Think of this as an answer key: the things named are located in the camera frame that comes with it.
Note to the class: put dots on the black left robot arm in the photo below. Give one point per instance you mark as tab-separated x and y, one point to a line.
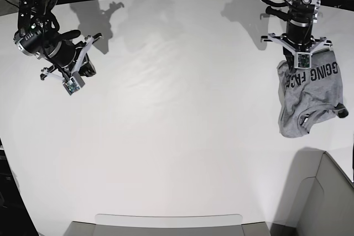
302	11

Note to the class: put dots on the grey bin at right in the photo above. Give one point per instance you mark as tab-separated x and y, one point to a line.
329	207

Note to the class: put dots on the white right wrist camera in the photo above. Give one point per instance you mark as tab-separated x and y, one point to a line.
71	81

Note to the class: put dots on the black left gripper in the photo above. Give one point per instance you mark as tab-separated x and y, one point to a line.
298	37

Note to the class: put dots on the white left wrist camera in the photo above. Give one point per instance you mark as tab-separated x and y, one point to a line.
319	45

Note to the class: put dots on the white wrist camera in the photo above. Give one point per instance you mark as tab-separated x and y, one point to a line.
71	81
319	45

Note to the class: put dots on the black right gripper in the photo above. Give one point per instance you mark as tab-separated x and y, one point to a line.
66	54

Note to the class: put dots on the grey T-shirt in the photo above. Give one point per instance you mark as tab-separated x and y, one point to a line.
310	96

